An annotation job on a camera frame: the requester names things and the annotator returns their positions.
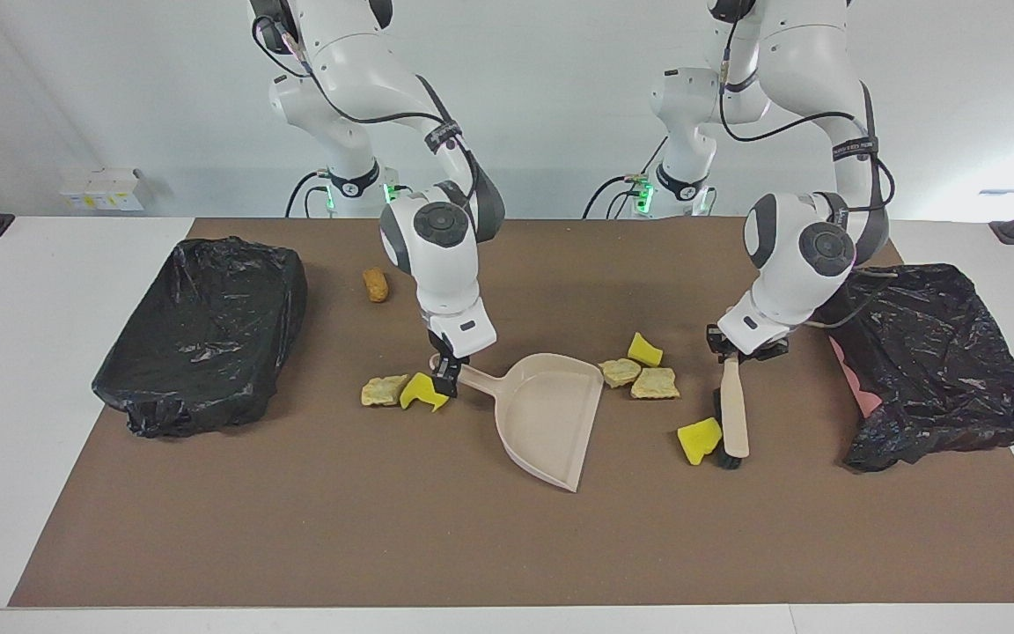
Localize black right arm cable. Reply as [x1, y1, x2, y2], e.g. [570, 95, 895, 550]
[252, 13, 483, 208]

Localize notched yellow sponge piece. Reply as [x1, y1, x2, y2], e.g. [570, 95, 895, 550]
[399, 372, 453, 413]

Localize white wall socket box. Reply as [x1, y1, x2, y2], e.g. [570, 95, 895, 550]
[59, 167, 145, 212]

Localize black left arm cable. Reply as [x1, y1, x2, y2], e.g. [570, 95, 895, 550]
[718, 18, 900, 331]

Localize beige handled black bristle brush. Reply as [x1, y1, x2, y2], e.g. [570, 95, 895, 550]
[713, 352, 751, 470]

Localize black base cable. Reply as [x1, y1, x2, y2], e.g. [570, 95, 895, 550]
[285, 172, 332, 219]
[582, 172, 649, 219]

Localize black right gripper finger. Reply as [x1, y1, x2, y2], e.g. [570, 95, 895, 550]
[432, 357, 463, 400]

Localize brown table mat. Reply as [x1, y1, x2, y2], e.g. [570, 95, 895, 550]
[7, 217, 1014, 608]

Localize right black trash bag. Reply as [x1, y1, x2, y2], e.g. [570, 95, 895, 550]
[91, 235, 309, 439]

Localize left black trash bag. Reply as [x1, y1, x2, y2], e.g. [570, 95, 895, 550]
[815, 262, 1014, 474]

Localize pale grey beige rock chunk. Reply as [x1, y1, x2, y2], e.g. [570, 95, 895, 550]
[360, 374, 411, 408]

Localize yellow green sponge wedge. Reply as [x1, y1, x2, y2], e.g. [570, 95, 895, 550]
[627, 331, 665, 368]

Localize small beige orange rock chunk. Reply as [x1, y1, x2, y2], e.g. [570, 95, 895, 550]
[599, 357, 643, 389]

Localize large beige rock chunk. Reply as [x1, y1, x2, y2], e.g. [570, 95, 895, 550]
[630, 366, 681, 401]

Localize yellow sponge block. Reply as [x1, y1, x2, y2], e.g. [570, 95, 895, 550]
[677, 417, 724, 466]

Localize black trash bag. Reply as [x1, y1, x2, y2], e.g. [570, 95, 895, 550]
[815, 262, 1014, 474]
[91, 235, 309, 439]

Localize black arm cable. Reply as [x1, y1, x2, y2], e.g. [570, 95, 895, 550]
[252, 13, 483, 208]
[718, 18, 900, 331]

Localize beige plastic dustpan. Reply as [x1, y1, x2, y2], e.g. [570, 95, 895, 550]
[430, 352, 605, 494]

